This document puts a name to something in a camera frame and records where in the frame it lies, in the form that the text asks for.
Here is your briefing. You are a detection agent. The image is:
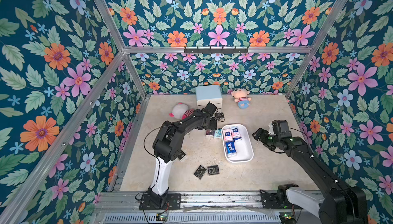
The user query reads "pink tissue pack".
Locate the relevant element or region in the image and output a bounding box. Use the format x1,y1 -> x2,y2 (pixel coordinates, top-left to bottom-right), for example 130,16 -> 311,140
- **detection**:
222,128 -> 233,143

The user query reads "white blue tissue pack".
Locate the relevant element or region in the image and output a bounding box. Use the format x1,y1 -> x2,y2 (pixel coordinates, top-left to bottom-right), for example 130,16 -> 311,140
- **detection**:
231,126 -> 242,141

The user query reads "white oval storage tray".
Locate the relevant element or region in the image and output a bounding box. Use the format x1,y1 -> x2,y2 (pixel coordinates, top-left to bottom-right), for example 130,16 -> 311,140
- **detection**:
222,124 -> 254,164

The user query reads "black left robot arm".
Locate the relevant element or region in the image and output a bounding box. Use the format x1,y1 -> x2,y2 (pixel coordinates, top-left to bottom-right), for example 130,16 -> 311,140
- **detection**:
147,103 -> 225,198

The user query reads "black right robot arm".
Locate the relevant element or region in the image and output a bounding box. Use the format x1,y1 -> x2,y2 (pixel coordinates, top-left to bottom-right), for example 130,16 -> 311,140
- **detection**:
252,120 -> 368,224

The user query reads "black packet near cabinet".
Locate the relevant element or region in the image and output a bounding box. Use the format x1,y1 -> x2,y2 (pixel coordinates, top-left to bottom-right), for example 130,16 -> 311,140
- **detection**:
216,112 -> 225,121

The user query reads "dark purple packet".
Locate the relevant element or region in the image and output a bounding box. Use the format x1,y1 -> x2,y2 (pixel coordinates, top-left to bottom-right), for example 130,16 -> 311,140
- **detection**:
206,130 -> 216,138

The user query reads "teal tissue pack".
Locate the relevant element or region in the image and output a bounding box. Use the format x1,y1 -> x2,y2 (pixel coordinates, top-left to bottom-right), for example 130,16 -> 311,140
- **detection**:
214,128 -> 222,139

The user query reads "small blue-top drawer cabinet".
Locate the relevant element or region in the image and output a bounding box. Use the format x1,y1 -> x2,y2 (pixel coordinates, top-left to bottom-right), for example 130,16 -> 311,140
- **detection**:
195,85 -> 223,112

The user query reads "white pink plush toy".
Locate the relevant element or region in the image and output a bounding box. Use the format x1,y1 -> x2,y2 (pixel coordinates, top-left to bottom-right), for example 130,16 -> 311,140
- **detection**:
169,103 -> 194,120

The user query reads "black packet mid left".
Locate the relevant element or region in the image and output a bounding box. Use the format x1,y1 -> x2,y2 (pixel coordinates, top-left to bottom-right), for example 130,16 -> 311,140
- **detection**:
178,150 -> 186,161

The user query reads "black packet front right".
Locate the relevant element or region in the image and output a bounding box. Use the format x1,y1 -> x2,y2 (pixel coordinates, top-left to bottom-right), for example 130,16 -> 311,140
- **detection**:
207,165 -> 220,176

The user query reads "black packet front left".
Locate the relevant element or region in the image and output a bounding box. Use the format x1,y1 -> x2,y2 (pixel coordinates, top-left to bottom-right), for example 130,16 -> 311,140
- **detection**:
193,165 -> 207,180

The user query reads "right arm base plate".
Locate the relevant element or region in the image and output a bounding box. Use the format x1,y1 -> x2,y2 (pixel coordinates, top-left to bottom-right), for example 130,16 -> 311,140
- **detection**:
260,189 -> 302,210

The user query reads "black hook rail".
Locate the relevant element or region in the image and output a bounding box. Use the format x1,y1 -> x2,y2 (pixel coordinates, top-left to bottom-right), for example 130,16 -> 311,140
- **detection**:
183,46 -> 249,55

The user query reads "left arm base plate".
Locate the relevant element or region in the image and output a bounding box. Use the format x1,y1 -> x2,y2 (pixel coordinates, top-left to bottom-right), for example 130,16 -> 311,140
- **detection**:
139,193 -> 182,211

